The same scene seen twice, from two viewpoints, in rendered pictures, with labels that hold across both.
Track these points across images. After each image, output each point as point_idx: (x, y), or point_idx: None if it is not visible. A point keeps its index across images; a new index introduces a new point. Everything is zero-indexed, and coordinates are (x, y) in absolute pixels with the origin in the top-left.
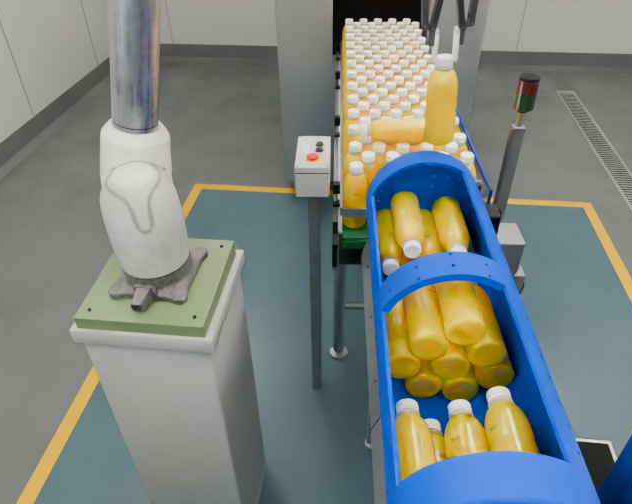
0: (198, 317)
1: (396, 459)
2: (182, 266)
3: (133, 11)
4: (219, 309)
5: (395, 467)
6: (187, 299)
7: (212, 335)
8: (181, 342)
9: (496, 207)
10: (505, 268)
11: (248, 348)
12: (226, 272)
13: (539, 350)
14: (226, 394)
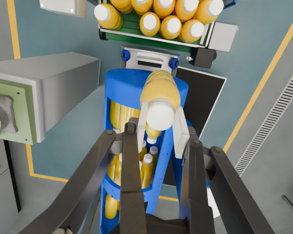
0: (28, 139)
1: (100, 221)
2: (1, 126)
3: None
4: (37, 126)
5: (100, 222)
6: (17, 130)
7: (39, 139)
8: None
9: (213, 55)
10: (157, 185)
11: (70, 74)
12: (30, 107)
13: (151, 213)
14: (63, 111)
